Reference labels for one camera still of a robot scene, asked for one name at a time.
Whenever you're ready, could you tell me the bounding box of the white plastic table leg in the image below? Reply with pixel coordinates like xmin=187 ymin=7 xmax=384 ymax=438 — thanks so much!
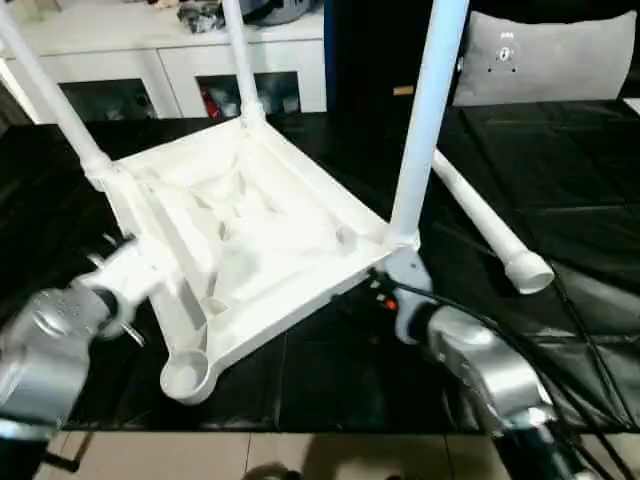
xmin=221 ymin=0 xmax=268 ymax=128
xmin=386 ymin=0 xmax=471 ymax=253
xmin=0 ymin=5 xmax=118 ymax=188
xmin=431 ymin=150 xmax=557 ymax=297

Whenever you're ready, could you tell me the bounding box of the grey cushion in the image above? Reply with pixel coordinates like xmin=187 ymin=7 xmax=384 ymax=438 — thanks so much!
xmin=452 ymin=9 xmax=638 ymax=107

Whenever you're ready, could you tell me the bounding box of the black stand leg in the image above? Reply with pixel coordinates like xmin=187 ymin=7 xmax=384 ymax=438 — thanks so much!
xmin=40 ymin=452 xmax=83 ymax=473

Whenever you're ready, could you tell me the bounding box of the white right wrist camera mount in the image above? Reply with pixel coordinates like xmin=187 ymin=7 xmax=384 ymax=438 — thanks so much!
xmin=384 ymin=248 xmax=435 ymax=343

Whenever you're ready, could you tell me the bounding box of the white glass-door cabinet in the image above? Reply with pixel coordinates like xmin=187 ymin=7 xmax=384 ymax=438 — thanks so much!
xmin=0 ymin=0 xmax=329 ymax=126

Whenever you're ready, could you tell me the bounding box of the grey round appliance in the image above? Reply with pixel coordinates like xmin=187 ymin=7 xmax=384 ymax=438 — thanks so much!
xmin=245 ymin=0 xmax=323 ymax=26

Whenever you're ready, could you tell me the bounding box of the black work mat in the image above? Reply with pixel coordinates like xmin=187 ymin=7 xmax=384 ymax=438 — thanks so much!
xmin=0 ymin=98 xmax=640 ymax=436

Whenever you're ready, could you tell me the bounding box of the black furniture with yellow label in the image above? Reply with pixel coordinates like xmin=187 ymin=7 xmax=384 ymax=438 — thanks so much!
xmin=325 ymin=0 xmax=473 ymax=116

